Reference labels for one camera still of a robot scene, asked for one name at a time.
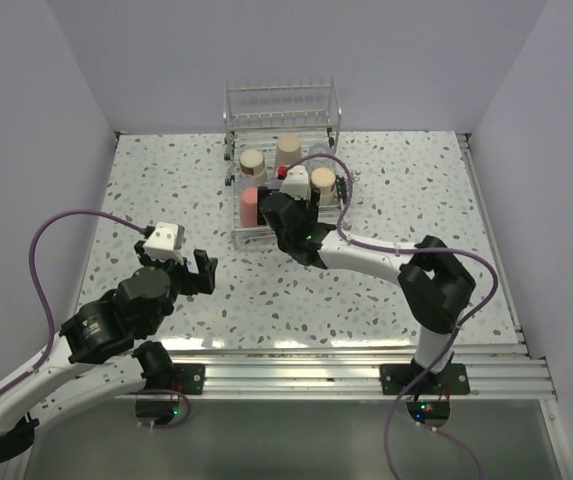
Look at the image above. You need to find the aluminium frame rail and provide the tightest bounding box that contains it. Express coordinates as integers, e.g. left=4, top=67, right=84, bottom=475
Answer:
left=170, top=344, right=556, bottom=400

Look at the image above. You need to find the red plastic cup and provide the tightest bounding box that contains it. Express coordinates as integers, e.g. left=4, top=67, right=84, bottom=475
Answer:
left=239, top=187, right=258, bottom=228

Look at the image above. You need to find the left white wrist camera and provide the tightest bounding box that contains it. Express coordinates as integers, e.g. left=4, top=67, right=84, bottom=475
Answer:
left=143, top=222, right=185, bottom=264

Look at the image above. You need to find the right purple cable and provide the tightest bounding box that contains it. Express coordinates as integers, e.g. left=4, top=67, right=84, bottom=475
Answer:
left=290, top=153, right=498, bottom=480

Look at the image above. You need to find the large clear glass cup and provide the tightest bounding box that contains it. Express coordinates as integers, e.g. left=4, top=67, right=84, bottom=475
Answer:
left=306, top=142, right=335, bottom=173

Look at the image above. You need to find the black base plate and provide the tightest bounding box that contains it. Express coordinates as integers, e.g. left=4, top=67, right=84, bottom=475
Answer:
left=379, top=363, right=471, bottom=396
left=130, top=363, right=206, bottom=396

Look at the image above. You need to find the steel cup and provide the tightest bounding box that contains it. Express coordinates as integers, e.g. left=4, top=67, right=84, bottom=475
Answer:
left=310, top=167, right=337, bottom=206
left=239, top=149, right=267, bottom=185

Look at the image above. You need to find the tan paper cup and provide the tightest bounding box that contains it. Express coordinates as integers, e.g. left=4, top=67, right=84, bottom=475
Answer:
left=274, top=134, right=302, bottom=170

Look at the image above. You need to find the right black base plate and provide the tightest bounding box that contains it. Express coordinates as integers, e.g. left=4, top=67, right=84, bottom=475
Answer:
left=379, top=363, right=471, bottom=396

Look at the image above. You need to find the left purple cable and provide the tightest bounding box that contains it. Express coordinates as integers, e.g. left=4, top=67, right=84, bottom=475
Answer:
left=0, top=209, right=193, bottom=431

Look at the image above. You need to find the purple cable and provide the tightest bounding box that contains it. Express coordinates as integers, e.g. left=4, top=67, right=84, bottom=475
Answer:
left=0, top=209, right=193, bottom=431
left=290, top=153, right=498, bottom=480

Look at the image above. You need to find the silver wire dish rack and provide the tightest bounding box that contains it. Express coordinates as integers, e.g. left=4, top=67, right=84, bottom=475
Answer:
left=223, top=77, right=342, bottom=248

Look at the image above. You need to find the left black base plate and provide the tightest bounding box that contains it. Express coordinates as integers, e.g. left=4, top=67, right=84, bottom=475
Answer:
left=130, top=363, right=206, bottom=396

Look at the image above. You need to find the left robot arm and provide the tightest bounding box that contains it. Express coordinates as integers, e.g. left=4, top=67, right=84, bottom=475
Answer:
left=0, top=242, right=218, bottom=463

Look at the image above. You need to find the small clear glass cup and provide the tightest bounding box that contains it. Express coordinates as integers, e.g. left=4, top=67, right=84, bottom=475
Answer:
left=236, top=174, right=257, bottom=194

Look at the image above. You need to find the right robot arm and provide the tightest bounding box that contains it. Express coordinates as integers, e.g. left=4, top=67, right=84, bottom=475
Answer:
left=258, top=187, right=476, bottom=393

